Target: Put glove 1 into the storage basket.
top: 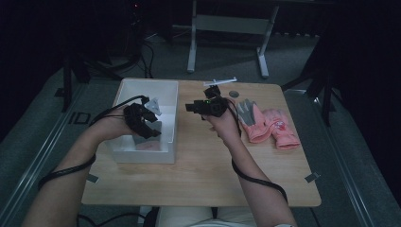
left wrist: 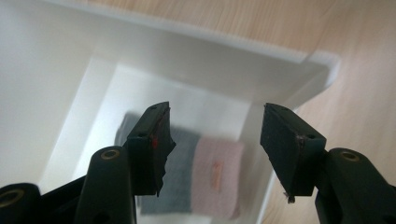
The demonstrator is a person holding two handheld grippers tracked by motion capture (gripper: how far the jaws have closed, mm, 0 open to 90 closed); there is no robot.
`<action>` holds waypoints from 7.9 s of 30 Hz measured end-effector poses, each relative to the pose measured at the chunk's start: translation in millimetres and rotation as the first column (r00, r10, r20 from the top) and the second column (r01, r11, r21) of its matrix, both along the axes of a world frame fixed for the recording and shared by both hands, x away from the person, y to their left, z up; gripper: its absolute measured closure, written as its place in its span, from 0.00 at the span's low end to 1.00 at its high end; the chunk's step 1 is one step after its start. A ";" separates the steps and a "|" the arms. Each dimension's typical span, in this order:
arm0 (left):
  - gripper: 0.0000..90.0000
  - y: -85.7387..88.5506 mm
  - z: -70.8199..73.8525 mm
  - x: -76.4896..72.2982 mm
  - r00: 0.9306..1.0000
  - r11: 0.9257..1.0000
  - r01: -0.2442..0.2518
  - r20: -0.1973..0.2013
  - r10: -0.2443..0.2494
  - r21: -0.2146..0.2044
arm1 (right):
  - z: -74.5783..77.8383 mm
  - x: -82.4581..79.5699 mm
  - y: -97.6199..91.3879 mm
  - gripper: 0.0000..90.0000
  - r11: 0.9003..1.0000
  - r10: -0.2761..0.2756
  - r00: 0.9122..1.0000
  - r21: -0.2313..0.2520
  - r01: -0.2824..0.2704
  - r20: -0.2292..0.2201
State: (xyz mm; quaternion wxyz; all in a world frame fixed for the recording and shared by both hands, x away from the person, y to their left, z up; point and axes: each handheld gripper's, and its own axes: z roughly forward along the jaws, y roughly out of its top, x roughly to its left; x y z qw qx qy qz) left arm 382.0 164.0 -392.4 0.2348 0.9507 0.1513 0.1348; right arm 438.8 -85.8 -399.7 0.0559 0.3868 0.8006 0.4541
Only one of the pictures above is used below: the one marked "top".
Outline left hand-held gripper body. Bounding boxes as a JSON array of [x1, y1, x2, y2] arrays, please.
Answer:
[[123, 96, 163, 139]]

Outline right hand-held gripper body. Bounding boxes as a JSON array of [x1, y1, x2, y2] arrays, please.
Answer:
[[200, 77, 238, 118]]

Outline white cardboard box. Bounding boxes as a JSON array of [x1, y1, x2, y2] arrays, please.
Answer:
[[107, 79, 180, 165]]

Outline person's right hand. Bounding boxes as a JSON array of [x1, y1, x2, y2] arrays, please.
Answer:
[[202, 108, 242, 145]]

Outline person's left hand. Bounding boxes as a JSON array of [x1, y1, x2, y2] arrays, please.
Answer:
[[94, 106, 137, 142]]

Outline pink glove with gray palm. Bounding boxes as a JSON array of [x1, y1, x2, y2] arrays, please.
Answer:
[[235, 98, 274, 145]]

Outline pink glove with small print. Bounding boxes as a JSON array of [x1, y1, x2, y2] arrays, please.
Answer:
[[263, 108, 301, 150]]

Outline black tripod stand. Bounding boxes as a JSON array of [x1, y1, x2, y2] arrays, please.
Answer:
[[281, 29, 338, 128], [54, 44, 125, 114]]

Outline person's light trousers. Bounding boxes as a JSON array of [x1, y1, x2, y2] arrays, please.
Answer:
[[156, 206, 258, 227]]

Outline black background cables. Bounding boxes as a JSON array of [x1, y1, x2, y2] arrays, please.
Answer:
[[108, 39, 156, 79]]

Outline right hand-held gripper black cable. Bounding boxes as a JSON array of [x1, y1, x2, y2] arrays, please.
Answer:
[[225, 97, 289, 204]]

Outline hand-held gripper black cable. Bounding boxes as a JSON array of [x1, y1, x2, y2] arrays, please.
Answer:
[[37, 95, 150, 227], [225, 97, 289, 204]]

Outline white metal table frame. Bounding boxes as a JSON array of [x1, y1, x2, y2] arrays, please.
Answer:
[[186, 0, 280, 79]]

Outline left hand-held gripper black cable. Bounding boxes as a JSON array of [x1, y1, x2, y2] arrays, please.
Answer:
[[37, 95, 150, 227]]

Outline metal floor rail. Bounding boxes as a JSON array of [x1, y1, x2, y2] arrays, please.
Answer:
[[283, 88, 376, 227], [0, 84, 87, 227]]

